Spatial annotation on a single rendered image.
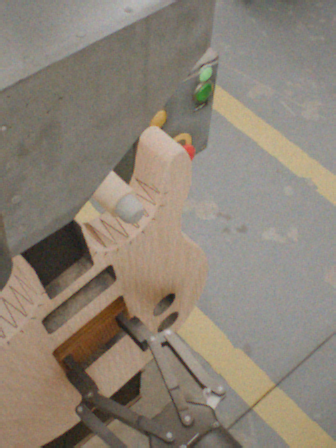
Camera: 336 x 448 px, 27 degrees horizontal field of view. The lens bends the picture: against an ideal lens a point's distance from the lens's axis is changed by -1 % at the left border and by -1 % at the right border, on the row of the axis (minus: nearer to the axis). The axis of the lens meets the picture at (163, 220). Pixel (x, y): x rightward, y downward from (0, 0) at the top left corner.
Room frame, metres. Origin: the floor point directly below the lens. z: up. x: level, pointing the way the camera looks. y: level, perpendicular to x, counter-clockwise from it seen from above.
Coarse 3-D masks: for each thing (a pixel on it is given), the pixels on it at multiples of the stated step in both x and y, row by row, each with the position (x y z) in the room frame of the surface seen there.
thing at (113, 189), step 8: (112, 176) 0.43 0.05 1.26; (104, 184) 0.42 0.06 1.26; (112, 184) 0.42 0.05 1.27; (120, 184) 0.42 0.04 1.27; (96, 192) 0.42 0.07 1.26; (104, 192) 0.42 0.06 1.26; (112, 192) 0.41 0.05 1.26; (120, 192) 0.41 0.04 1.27; (128, 192) 0.42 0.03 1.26; (96, 200) 0.42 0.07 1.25; (104, 200) 0.41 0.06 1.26; (112, 200) 0.41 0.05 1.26; (104, 208) 0.41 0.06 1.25; (112, 208) 0.40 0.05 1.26; (112, 216) 0.40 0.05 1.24
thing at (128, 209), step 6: (126, 198) 0.41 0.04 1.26; (132, 198) 0.41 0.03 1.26; (120, 204) 0.40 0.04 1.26; (126, 204) 0.40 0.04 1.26; (132, 204) 0.40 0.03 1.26; (138, 204) 0.41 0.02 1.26; (114, 210) 0.40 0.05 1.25; (120, 210) 0.40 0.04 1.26; (126, 210) 0.40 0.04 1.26; (132, 210) 0.40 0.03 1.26; (138, 210) 0.40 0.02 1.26; (120, 216) 0.40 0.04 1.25; (126, 216) 0.39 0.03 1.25; (132, 216) 0.39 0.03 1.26; (138, 216) 0.40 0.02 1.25; (126, 222) 0.39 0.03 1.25; (132, 222) 0.39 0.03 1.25
